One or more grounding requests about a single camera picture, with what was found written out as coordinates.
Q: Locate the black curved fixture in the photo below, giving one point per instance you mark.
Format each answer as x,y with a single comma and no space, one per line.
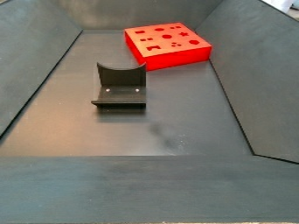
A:
122,86

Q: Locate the red block with shaped holes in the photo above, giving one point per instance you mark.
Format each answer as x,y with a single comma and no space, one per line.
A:
166,45

